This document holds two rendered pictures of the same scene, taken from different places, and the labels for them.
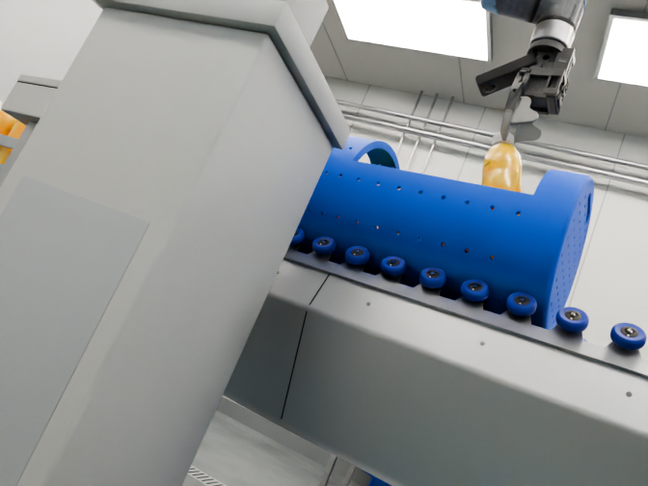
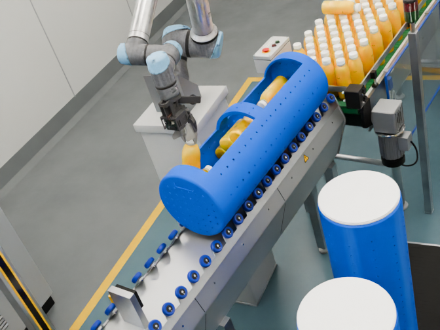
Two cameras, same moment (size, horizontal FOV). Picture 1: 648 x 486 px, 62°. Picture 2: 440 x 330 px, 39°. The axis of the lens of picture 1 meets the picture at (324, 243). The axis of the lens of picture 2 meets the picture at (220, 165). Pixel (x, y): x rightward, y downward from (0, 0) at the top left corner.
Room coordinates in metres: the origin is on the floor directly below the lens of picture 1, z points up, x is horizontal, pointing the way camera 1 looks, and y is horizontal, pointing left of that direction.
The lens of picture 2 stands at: (1.40, -2.10, 2.45)
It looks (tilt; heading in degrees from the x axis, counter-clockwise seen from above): 35 degrees down; 102
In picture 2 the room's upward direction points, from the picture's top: 18 degrees counter-clockwise
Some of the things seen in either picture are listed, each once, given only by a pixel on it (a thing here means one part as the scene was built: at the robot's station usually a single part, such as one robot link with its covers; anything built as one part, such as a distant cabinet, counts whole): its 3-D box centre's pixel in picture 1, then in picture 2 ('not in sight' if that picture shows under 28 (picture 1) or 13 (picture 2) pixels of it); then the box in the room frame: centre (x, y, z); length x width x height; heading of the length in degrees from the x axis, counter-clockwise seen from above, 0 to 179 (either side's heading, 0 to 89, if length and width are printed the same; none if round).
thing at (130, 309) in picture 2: not in sight; (130, 306); (0.68, -0.74, 1.00); 0.10 x 0.04 x 0.15; 148
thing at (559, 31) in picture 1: (551, 43); (168, 90); (0.92, -0.25, 1.49); 0.08 x 0.08 x 0.05
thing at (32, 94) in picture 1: (51, 107); (273, 54); (1.24, 0.72, 1.05); 0.20 x 0.10 x 0.10; 58
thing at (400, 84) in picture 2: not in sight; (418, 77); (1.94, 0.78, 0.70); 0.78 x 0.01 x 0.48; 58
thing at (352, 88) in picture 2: not in sight; (354, 97); (1.57, 0.32, 0.95); 0.10 x 0.07 x 0.10; 148
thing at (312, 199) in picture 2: not in sight; (314, 207); (1.28, 0.37, 0.31); 0.06 x 0.06 x 0.63; 58
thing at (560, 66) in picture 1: (542, 78); (174, 110); (0.92, -0.26, 1.41); 0.09 x 0.08 x 0.12; 58
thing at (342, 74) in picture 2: not in sight; (343, 79); (1.54, 0.43, 0.99); 0.07 x 0.07 x 0.19
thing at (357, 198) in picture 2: not in sight; (358, 196); (1.47, -0.45, 1.03); 0.28 x 0.28 x 0.01
